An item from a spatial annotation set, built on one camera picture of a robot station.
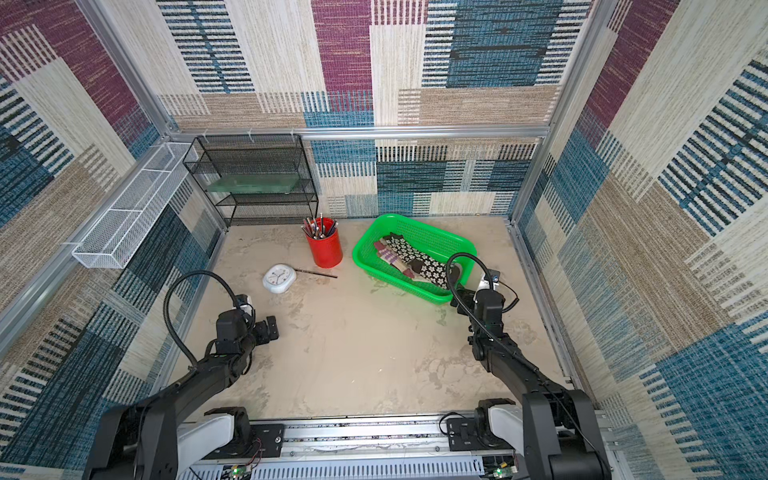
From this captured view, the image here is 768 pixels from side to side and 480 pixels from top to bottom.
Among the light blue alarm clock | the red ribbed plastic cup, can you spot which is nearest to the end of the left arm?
the light blue alarm clock

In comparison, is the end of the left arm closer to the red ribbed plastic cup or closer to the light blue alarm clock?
the light blue alarm clock

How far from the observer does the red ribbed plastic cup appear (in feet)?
3.23

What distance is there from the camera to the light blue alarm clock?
3.32 feet
